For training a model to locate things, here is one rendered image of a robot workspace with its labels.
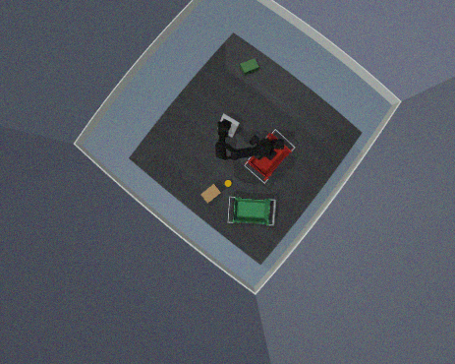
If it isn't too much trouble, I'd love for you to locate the small green block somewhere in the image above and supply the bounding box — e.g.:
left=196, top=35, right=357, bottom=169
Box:
left=240, top=58, right=259, bottom=76

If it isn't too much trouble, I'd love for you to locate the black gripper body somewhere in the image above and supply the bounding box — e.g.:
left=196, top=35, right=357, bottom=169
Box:
left=250, top=136, right=276, bottom=160

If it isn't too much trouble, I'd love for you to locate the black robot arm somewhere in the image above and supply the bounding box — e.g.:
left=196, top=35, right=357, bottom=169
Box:
left=215, top=119, right=284, bottom=160

